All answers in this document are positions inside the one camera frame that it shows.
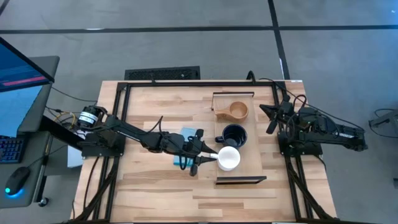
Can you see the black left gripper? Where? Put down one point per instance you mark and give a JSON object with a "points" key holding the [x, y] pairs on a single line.
{"points": [[177, 143]]}

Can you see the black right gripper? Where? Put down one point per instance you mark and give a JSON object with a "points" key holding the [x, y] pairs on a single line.
{"points": [[295, 121]]}

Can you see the white ceramic mug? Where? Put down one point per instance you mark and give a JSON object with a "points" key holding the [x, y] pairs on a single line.
{"points": [[228, 158]]}

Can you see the dark blue mug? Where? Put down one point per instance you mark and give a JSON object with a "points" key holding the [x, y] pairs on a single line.
{"points": [[231, 135]]}

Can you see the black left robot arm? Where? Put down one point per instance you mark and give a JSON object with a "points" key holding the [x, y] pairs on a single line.
{"points": [[130, 132]]}

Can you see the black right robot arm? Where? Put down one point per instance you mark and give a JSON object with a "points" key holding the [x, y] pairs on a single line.
{"points": [[339, 137]]}

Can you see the teal folded towel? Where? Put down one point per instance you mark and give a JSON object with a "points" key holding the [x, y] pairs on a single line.
{"points": [[188, 131]]}

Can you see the wooden tray with black ends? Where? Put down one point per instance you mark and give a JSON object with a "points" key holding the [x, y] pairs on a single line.
{"points": [[248, 161]]}

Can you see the black floor vent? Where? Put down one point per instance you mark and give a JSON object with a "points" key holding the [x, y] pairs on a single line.
{"points": [[161, 73]]}

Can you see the grey stand leg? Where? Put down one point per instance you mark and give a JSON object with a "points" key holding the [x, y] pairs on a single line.
{"points": [[388, 119]]}

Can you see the white box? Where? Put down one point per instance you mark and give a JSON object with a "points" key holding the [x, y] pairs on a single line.
{"points": [[74, 160]]}

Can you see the black desk foot bar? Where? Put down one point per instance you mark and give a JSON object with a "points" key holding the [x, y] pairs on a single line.
{"points": [[59, 130]]}

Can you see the black desk caster wheel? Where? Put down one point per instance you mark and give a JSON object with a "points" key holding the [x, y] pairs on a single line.
{"points": [[43, 202]]}

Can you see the grey desk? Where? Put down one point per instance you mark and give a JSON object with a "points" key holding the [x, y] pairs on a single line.
{"points": [[40, 71]]}

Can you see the black computer mouse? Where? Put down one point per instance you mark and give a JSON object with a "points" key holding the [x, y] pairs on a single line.
{"points": [[17, 180]]}

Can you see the black backlit keyboard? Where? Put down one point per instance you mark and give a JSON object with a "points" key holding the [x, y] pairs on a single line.
{"points": [[11, 149]]}

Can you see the computer monitor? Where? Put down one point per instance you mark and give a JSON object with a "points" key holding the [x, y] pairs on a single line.
{"points": [[18, 71]]}

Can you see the black aluminium table frame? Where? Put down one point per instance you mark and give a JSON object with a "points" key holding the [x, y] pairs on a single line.
{"points": [[202, 84]]}

